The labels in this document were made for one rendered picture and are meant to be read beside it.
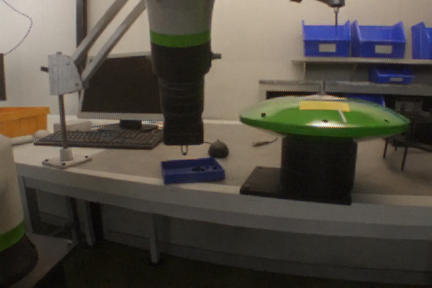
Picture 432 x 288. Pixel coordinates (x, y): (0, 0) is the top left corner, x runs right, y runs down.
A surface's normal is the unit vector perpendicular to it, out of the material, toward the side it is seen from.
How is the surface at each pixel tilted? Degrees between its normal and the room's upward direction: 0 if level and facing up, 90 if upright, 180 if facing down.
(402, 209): 90
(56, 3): 90
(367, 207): 90
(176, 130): 114
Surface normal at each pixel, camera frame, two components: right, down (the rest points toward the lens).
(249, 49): -0.28, 0.16
